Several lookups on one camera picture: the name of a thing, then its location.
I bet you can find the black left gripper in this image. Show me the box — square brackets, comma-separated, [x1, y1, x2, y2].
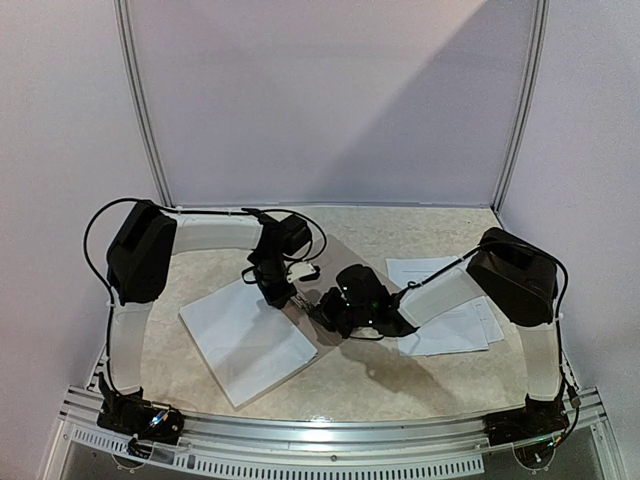
[252, 256, 296, 313]

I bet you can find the brown paper folder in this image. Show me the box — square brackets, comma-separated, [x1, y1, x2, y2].
[209, 232, 426, 410]

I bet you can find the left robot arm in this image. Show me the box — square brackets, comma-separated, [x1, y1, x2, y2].
[96, 197, 327, 434]

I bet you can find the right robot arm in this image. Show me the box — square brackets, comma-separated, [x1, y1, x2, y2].
[311, 227, 568, 436]

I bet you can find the metal folder clip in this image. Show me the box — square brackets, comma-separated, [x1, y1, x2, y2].
[291, 295, 316, 314]

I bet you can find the stack of printed papers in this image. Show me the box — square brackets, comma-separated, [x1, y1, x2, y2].
[386, 256, 505, 357]

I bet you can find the aluminium front rail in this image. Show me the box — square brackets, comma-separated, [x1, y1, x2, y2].
[58, 384, 609, 457]

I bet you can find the perforated white cable tray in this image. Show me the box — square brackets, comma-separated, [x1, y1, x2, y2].
[60, 426, 485, 479]

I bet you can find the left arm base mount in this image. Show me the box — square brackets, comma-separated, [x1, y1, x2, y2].
[97, 375, 185, 445]

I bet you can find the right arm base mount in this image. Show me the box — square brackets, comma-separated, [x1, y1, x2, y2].
[483, 396, 574, 446]

